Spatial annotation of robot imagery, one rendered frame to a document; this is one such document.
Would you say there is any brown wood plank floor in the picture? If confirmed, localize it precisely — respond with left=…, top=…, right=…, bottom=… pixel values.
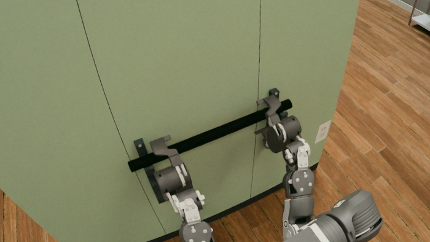
left=349, top=0, right=430, bottom=121

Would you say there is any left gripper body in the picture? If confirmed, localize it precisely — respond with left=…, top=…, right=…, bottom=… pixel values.
left=154, top=163, right=193, bottom=215

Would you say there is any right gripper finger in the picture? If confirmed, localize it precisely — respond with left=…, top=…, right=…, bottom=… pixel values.
left=254, top=126, right=270, bottom=149
left=256, top=95, right=281, bottom=135

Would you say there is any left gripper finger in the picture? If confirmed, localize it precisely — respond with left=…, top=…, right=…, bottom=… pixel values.
left=149, top=135, right=187, bottom=176

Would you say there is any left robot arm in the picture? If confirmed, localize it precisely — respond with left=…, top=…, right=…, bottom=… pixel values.
left=171, top=188, right=214, bottom=242

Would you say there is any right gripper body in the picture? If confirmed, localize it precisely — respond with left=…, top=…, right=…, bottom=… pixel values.
left=267, top=115, right=302, bottom=153

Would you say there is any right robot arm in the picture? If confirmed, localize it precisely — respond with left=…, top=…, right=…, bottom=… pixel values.
left=282, top=138, right=383, bottom=242

